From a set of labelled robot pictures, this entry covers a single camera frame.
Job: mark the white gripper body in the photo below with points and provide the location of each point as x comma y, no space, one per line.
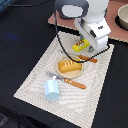
95,33

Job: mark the yellow butter box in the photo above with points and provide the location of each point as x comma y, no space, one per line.
80,45

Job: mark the orange bread loaf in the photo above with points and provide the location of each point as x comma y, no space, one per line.
69,65

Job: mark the light blue cup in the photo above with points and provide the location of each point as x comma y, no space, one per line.
51,90

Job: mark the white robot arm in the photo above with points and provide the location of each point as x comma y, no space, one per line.
89,19

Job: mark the brown stove top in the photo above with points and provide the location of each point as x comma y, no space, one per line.
117,32

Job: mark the beige bowl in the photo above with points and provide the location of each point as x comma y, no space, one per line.
123,16

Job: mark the round wooden plate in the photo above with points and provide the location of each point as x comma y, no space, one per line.
71,74

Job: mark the woven beige placemat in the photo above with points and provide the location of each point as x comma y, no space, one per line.
75,105

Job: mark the knife with orange handle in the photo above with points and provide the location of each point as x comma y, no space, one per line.
86,58

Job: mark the fork with orange handle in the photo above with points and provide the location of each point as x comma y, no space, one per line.
69,81

